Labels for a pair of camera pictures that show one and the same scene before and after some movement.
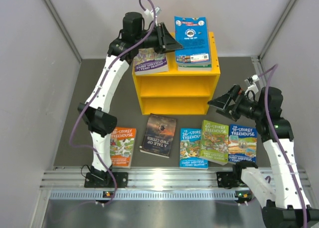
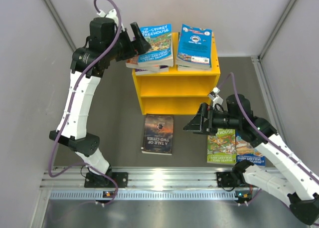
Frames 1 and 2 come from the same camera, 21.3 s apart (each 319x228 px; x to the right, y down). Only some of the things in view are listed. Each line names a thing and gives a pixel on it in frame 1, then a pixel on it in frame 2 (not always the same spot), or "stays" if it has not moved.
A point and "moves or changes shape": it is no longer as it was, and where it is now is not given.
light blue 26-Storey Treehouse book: (190, 145) to (160, 54)
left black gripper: (165, 42) to (133, 48)
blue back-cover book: (191, 33) moves or changes shape
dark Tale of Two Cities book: (159, 136) stays
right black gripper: (238, 94) to (195, 124)
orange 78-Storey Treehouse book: (122, 142) to (133, 62)
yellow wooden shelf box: (176, 92) stays
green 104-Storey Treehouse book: (194, 67) stays
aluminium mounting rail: (168, 177) stays
